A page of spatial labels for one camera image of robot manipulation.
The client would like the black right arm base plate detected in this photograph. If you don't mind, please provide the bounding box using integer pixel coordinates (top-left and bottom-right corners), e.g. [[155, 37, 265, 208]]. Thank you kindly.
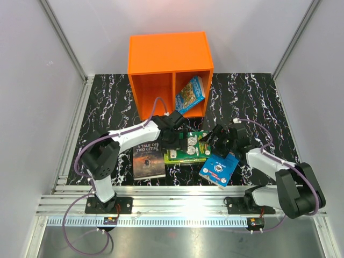
[[224, 196, 276, 215]]

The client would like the blue book with round badges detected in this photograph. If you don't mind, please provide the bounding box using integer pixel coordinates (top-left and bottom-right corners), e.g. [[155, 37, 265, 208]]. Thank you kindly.
[[199, 153, 239, 189]]

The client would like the black connector box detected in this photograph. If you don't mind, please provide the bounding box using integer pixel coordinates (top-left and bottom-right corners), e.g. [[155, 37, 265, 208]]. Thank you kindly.
[[247, 217, 265, 231], [103, 217, 118, 225]]

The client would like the aluminium rail frame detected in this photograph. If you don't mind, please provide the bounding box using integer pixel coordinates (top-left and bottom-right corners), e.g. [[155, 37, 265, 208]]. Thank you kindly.
[[38, 73, 325, 257]]

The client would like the right black connector box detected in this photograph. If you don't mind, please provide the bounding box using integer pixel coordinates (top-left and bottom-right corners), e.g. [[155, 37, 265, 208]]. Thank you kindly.
[[247, 217, 265, 231]]

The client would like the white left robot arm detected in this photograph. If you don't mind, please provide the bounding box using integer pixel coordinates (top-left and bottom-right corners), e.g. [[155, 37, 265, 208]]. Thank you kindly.
[[75, 111, 188, 213]]

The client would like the lime green spine book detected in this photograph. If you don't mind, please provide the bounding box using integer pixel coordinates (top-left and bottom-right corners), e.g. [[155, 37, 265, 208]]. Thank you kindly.
[[163, 150, 207, 165]]

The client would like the slotted white cable duct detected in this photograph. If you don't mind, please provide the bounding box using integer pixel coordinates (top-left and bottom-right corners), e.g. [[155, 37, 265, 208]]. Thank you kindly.
[[47, 216, 247, 228]]

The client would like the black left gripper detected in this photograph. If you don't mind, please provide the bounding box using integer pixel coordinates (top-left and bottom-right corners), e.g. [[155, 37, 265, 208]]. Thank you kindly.
[[157, 128, 188, 154]]

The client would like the left black connector box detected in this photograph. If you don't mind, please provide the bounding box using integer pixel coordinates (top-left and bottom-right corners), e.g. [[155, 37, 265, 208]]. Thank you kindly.
[[103, 217, 118, 225]]

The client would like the A Tale of Two Cities book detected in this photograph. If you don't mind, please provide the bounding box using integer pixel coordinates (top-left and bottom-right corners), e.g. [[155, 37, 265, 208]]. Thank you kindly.
[[133, 140, 166, 181]]

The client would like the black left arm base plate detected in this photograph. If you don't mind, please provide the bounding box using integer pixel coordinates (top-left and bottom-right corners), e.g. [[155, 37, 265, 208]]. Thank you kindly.
[[84, 197, 134, 214]]

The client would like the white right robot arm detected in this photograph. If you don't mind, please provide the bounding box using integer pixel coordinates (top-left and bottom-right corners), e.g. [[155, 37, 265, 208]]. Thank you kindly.
[[201, 123, 326, 219]]

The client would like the cyan cartoon cover book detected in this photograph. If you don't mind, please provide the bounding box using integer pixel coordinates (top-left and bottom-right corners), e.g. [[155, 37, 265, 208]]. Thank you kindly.
[[176, 76, 205, 114]]

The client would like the green coin cover book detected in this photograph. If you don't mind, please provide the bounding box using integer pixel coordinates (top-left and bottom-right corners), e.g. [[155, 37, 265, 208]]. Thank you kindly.
[[175, 131, 211, 158]]

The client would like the orange two-compartment shelf box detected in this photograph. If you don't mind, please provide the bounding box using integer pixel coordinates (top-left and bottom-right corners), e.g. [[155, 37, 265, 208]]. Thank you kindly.
[[127, 32, 214, 120]]

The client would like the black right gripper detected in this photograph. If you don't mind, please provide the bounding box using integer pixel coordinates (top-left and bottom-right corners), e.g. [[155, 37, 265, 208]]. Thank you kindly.
[[199, 124, 237, 160]]

